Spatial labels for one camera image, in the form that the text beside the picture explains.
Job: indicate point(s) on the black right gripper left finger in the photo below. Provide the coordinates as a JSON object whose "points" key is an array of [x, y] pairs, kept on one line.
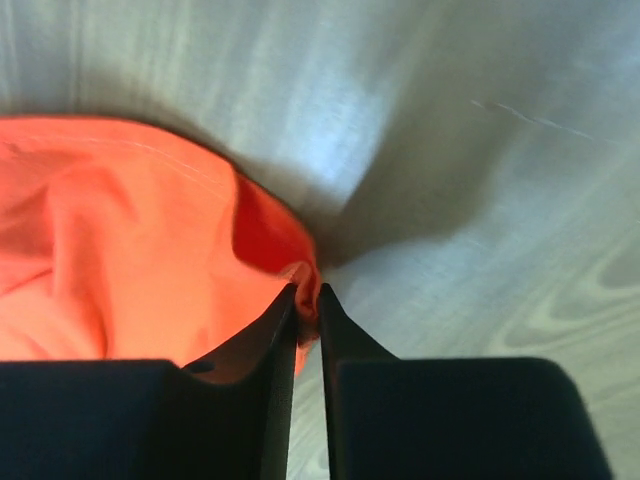
{"points": [[225, 415]]}

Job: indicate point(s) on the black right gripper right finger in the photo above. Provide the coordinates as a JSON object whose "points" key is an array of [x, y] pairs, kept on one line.
{"points": [[468, 418]]}

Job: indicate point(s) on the orange t shirt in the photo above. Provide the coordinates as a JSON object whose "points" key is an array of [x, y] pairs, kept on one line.
{"points": [[120, 240]]}

